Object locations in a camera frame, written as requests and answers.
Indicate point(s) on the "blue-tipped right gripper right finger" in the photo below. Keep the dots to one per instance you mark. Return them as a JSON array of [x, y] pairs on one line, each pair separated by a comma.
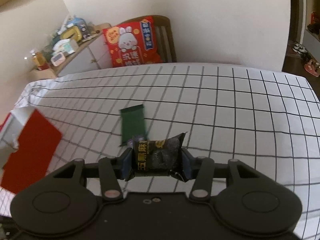
[[201, 170]]

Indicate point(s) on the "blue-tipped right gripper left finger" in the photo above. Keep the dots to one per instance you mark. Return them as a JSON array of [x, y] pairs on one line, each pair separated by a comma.
[[110, 171]]

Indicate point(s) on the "black sesame snack packet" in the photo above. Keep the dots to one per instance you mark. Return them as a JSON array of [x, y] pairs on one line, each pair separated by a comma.
[[158, 158]]

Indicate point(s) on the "green snack packet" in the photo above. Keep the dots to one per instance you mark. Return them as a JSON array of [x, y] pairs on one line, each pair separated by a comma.
[[132, 124]]

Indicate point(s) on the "purple candy packet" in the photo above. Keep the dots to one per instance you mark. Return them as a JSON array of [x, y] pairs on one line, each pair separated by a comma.
[[133, 140]]

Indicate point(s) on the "white black checkered tablecloth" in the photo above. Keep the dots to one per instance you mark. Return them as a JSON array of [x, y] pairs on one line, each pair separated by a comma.
[[268, 120]]

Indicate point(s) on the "red white cardboard box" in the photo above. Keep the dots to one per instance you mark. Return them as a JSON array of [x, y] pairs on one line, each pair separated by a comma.
[[28, 143]]

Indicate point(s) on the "wooden side cabinet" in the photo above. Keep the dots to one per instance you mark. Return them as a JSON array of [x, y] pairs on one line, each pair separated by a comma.
[[91, 55]]

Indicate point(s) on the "white pink timer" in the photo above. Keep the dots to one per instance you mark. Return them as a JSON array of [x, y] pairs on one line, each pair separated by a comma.
[[58, 59]]

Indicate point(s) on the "orange drink bottle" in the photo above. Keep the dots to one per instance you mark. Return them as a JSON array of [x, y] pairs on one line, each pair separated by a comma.
[[39, 60]]

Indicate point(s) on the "red rabbit cushion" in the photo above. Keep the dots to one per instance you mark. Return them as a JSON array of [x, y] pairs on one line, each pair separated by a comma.
[[132, 43]]

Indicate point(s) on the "tissue pack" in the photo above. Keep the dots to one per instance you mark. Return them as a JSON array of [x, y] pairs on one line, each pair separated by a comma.
[[66, 46]]

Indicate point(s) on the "brown wooden chair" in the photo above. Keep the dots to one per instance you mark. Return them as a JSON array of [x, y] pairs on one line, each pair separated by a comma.
[[164, 39]]

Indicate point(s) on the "yellow tissue box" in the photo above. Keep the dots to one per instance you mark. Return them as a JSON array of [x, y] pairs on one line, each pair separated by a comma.
[[73, 33]]

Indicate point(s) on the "shoes on floor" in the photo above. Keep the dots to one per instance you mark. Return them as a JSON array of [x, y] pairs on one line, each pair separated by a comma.
[[310, 64]]

